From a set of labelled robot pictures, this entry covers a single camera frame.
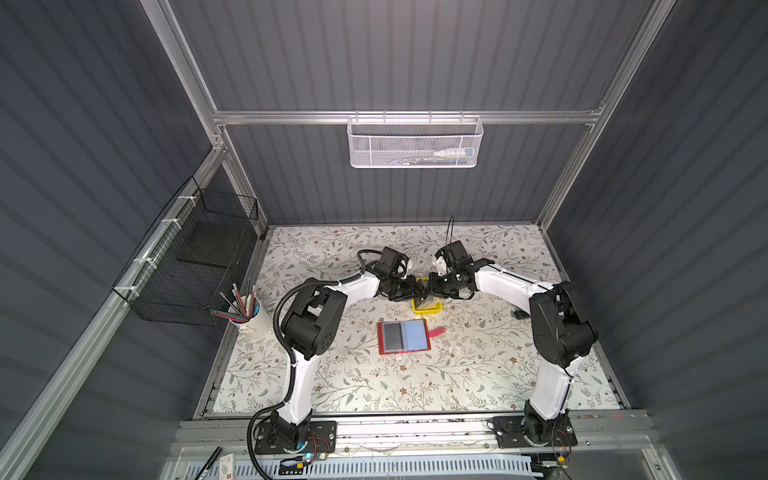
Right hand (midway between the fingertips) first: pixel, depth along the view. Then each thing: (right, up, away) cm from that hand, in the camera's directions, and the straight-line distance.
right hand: (428, 289), depth 94 cm
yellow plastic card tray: (0, -5, +1) cm, 5 cm away
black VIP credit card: (-11, -14, -3) cm, 18 cm away
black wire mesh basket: (-63, +9, -20) cm, 66 cm away
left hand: (0, -3, 0) cm, 3 cm away
